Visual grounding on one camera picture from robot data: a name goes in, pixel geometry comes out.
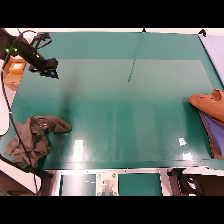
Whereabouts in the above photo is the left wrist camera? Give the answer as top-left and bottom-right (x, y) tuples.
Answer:
(31, 31), (54, 51)

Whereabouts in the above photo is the blue garment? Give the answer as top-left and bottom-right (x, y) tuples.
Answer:
(199, 110), (224, 156)

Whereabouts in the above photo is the silver frame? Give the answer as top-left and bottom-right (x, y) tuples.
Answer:
(44, 167), (188, 197)

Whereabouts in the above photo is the orange garment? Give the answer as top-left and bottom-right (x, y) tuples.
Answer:
(187, 88), (224, 125)

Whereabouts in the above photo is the orange cardboard box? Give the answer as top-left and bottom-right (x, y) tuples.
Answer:
(3, 55), (27, 92)

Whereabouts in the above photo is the olive brown garment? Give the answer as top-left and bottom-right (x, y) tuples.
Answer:
(3, 115), (73, 168)

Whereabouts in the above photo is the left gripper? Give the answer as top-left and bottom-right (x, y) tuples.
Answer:
(28, 57), (61, 80)

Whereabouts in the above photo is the black cable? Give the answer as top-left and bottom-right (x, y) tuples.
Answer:
(0, 65), (43, 197)

